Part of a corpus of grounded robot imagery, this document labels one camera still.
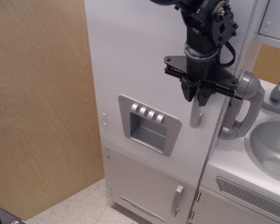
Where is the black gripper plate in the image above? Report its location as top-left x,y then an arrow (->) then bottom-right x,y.
164,56 -> 239,106

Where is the silver door handle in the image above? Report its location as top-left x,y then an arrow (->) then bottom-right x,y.
171,185 -> 184,217
189,93 -> 204,128

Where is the white fridge door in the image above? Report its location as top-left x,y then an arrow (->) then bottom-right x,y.
84,0 -> 226,186

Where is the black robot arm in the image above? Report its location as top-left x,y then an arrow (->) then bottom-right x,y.
154,0 -> 239,106

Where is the grey toy telephone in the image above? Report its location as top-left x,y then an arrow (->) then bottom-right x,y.
218,71 -> 265,140

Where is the silver ice dispenser panel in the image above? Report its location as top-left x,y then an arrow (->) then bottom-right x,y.
118,94 -> 182,157

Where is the silver toy faucet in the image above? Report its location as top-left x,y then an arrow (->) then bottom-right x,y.
262,80 -> 280,114

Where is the silver toy sink basin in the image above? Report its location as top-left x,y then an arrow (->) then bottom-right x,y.
244,118 -> 280,181

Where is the white upper cupboard door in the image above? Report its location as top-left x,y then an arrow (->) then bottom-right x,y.
259,0 -> 280,40

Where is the brass door hinge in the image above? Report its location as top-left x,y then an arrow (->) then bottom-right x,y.
195,191 -> 201,202

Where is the white toy kitchen cabinet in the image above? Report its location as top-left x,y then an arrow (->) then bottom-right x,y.
188,0 -> 280,224

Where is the grey oven vent panel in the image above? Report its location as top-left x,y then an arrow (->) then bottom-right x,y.
216,176 -> 280,218

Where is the white lower freezer door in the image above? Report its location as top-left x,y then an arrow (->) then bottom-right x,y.
101,140 -> 196,224

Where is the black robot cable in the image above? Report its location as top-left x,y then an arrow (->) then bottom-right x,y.
218,42 -> 237,68

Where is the dark base plate corner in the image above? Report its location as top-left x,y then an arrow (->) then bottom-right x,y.
0,207 -> 26,224

